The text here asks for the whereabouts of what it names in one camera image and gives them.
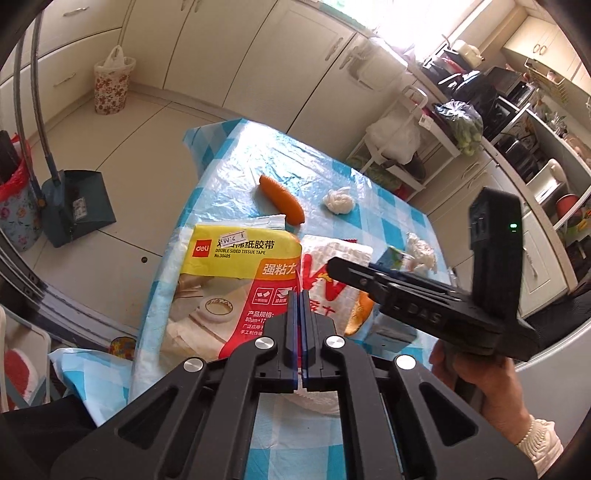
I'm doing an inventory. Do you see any white red plastic bag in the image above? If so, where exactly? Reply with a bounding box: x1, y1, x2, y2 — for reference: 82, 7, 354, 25
294, 234, 375, 338

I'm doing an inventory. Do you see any yellow tape packaging bag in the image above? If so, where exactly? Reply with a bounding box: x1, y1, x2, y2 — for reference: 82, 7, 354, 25
161, 224, 301, 362

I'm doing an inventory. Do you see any blue green milk carton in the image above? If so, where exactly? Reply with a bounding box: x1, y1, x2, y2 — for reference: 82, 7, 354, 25
376, 246, 418, 272

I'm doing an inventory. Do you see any white rolling kitchen cart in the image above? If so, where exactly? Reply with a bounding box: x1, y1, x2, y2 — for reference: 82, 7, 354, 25
346, 85, 461, 199

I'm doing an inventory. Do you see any person's right hand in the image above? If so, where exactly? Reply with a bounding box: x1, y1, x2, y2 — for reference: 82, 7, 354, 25
429, 340, 532, 444

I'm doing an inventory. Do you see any crumpled white tissue near carton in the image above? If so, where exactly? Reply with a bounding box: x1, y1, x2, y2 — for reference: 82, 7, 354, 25
405, 233, 438, 275

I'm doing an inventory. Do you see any white refrigerator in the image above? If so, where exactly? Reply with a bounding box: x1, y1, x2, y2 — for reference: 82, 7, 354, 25
509, 324, 590, 479

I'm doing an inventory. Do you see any crumpled white tissue ball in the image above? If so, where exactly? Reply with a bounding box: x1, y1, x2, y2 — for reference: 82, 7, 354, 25
322, 186, 356, 215

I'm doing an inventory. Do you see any bag of green vegetables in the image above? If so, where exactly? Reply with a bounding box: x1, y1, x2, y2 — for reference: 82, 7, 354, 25
434, 100, 484, 156

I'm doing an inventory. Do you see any white plastic bag on cart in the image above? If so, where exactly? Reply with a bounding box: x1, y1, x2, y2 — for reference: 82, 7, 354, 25
366, 111, 421, 165

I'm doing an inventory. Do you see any dark blue dustpan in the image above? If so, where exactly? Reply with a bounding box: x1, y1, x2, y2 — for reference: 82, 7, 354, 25
41, 170, 116, 248

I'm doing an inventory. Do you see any floral bin red bag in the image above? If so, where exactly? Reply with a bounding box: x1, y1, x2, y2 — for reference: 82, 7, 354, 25
0, 130, 41, 253

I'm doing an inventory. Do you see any floral waste bin white bag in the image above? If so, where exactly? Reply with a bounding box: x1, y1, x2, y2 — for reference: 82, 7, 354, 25
94, 45, 136, 115

